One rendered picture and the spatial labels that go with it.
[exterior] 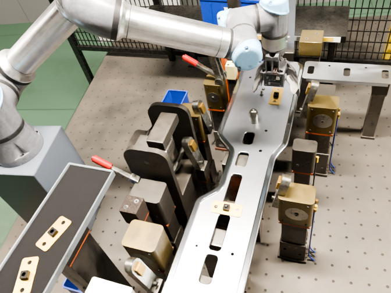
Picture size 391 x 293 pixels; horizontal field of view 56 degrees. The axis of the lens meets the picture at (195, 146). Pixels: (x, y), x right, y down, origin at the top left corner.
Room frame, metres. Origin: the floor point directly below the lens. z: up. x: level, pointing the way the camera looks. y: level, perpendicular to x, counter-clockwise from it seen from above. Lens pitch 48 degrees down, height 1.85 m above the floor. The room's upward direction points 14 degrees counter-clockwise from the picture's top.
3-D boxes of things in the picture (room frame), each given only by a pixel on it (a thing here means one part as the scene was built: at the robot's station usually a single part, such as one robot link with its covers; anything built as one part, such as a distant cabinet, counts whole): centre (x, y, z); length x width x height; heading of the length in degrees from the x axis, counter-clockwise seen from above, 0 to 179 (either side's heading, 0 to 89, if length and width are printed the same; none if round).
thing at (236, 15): (0.89, -0.20, 1.31); 0.11 x 0.11 x 0.08; 83
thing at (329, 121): (0.79, -0.43, 0.87); 0.12 x 0.07 x 0.35; 61
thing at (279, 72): (0.89, -0.29, 1.16); 0.09 x 0.08 x 0.12; 151
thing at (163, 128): (0.72, 0.09, 0.94); 0.18 x 0.13 x 0.49; 151
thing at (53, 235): (0.48, 0.36, 1.17); 0.08 x 0.04 x 0.01; 137
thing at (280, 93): (0.92, -0.31, 1.01); 0.08 x 0.04 x 0.01; 151
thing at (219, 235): (0.46, 0.00, 0.84); 0.12 x 0.05 x 0.29; 61
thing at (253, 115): (0.83, -0.20, 1.02); 0.03 x 0.03 x 0.07
